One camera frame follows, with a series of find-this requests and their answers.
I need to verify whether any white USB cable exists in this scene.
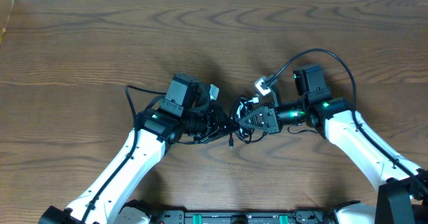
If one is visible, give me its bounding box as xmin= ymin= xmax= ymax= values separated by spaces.
xmin=235 ymin=96 xmax=261 ymax=121

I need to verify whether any black USB cable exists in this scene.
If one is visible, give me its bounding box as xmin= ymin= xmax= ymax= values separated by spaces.
xmin=229 ymin=95 xmax=268 ymax=150

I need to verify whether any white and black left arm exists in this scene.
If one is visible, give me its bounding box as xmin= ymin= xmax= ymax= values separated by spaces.
xmin=39 ymin=104 xmax=239 ymax=223

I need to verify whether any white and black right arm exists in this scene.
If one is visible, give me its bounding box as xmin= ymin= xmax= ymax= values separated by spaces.
xmin=239 ymin=65 xmax=427 ymax=223

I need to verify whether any brown cardboard panel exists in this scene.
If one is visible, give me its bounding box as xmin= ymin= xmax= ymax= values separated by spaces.
xmin=0 ymin=0 xmax=15 ymax=43

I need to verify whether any black right camera cable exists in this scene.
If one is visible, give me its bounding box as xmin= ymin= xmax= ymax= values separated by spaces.
xmin=267 ymin=48 xmax=428 ymax=198

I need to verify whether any black camera cable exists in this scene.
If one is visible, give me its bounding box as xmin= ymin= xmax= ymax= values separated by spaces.
xmin=267 ymin=48 xmax=428 ymax=198
xmin=80 ymin=85 xmax=168 ymax=223

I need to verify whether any black left camera cable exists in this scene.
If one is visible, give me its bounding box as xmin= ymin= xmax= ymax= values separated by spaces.
xmin=80 ymin=85 xmax=168 ymax=223

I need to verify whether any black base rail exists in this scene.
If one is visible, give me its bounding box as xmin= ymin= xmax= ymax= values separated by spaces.
xmin=120 ymin=200 xmax=379 ymax=224

